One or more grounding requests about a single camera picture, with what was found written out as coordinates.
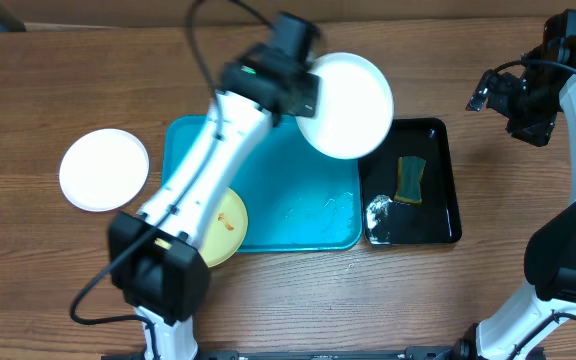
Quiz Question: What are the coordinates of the white plate with stain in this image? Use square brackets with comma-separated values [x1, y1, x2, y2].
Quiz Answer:
[296, 52, 395, 159]

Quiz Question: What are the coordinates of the green yellow sponge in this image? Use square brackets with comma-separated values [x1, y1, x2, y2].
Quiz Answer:
[394, 156, 426, 206]

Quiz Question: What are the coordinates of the yellow plate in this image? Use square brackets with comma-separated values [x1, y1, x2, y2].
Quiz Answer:
[200, 188, 248, 268]

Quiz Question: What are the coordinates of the large white plate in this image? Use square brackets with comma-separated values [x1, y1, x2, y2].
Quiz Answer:
[58, 128, 150, 212]

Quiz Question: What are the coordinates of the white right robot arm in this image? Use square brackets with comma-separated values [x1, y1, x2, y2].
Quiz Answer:
[452, 34, 576, 360]

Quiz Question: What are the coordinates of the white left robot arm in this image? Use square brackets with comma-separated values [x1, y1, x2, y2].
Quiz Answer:
[106, 45, 319, 359]

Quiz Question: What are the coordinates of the teal plastic tray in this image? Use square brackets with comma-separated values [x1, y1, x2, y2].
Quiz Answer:
[160, 115, 364, 254]

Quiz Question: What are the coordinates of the black plastic tray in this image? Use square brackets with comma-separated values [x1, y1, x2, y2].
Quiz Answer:
[359, 118, 462, 246]

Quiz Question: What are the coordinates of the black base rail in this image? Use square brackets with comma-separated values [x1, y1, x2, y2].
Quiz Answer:
[101, 345, 469, 360]

